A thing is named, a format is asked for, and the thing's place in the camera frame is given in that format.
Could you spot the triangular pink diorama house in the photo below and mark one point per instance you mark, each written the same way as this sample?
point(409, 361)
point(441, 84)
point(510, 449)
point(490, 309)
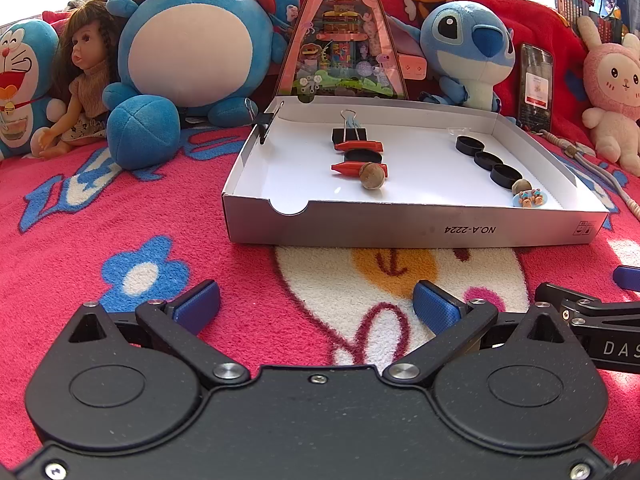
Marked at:
point(340, 35)

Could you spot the small pink box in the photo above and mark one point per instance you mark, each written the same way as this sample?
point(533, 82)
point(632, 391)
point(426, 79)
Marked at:
point(412, 66)

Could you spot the small black binder clip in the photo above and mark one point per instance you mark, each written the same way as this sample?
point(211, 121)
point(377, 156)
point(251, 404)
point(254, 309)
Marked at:
point(262, 127)

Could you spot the pink bunny plush toy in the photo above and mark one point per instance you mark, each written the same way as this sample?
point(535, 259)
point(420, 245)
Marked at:
point(617, 75)

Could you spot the brown-haired baby doll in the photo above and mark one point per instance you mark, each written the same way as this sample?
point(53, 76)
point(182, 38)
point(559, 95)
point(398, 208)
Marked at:
point(85, 45)

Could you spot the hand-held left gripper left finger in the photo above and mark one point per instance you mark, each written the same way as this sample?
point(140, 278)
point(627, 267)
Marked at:
point(197, 306)

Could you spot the white cardboard box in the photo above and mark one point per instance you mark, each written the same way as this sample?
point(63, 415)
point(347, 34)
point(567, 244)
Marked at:
point(425, 165)

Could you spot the round blue mouse plush toy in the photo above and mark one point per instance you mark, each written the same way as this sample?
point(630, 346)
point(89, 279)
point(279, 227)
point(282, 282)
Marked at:
point(200, 45)

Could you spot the blue paper bag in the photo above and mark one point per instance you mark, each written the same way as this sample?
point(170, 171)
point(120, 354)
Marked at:
point(612, 5)

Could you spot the blue cat plush toy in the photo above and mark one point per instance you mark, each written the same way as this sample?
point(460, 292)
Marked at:
point(25, 60)

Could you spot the black smartphone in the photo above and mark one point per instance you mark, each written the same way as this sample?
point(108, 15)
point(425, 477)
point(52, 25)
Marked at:
point(536, 85)

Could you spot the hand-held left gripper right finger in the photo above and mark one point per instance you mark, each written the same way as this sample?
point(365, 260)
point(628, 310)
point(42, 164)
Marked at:
point(432, 307)

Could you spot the blue alien plush toy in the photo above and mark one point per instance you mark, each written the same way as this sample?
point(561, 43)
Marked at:
point(465, 35)

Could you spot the red plastic tube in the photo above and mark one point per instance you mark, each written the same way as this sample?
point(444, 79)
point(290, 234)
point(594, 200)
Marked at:
point(345, 168)
point(360, 146)

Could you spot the bear figurines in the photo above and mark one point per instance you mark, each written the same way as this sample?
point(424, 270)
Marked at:
point(530, 199)

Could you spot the clear plastic half sphere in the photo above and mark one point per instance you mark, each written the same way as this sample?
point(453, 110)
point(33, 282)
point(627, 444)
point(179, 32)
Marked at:
point(457, 130)

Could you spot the pink printed blanket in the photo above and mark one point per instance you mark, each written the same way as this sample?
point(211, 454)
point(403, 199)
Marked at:
point(100, 240)

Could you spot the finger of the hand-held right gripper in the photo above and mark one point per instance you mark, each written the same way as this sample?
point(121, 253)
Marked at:
point(555, 294)
point(629, 277)

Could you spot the black round lid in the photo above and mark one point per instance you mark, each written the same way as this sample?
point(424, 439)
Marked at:
point(487, 160)
point(506, 176)
point(470, 145)

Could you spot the brown walnut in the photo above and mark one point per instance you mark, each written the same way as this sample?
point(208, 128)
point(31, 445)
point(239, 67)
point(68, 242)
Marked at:
point(521, 186)
point(372, 176)

